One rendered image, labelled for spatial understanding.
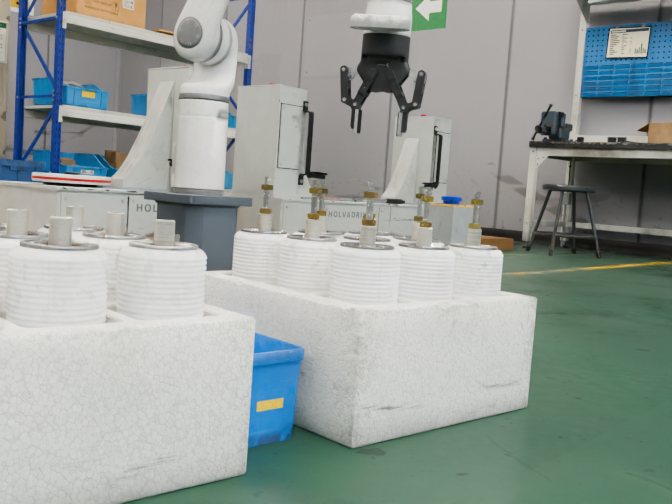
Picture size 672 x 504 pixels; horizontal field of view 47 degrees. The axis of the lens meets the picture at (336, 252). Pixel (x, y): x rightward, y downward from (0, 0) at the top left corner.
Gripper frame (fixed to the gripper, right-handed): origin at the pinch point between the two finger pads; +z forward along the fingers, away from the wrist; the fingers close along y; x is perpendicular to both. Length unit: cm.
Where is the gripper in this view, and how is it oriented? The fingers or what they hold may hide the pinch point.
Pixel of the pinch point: (378, 126)
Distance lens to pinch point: 126.7
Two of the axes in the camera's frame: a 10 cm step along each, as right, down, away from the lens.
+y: -9.7, -1.1, 2.2
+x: -2.4, 1.1, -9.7
